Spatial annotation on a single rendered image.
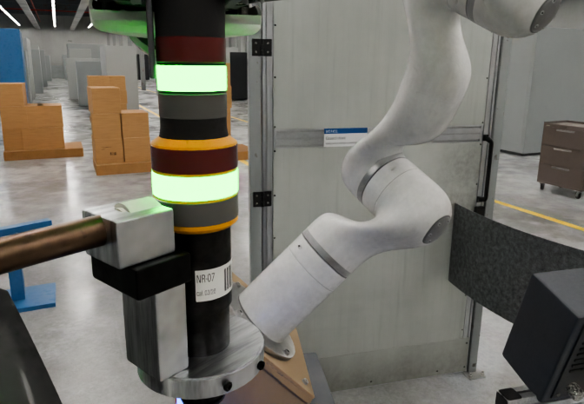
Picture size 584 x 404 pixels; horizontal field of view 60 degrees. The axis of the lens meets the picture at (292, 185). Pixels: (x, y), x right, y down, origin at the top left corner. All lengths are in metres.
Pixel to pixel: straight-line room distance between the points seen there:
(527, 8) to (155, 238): 0.57
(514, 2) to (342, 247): 0.47
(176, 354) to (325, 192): 1.99
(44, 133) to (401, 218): 8.80
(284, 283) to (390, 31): 1.54
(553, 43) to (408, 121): 9.44
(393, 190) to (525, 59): 9.20
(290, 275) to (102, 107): 6.91
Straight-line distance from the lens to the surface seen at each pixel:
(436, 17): 0.80
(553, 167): 7.24
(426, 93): 0.80
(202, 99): 0.24
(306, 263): 0.92
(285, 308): 0.94
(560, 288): 0.93
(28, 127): 9.45
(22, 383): 0.37
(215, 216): 0.25
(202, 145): 0.24
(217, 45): 0.25
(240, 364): 0.28
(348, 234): 0.90
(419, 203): 0.88
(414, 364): 2.80
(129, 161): 7.85
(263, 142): 2.12
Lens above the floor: 1.59
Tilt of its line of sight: 14 degrees down
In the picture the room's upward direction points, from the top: 1 degrees clockwise
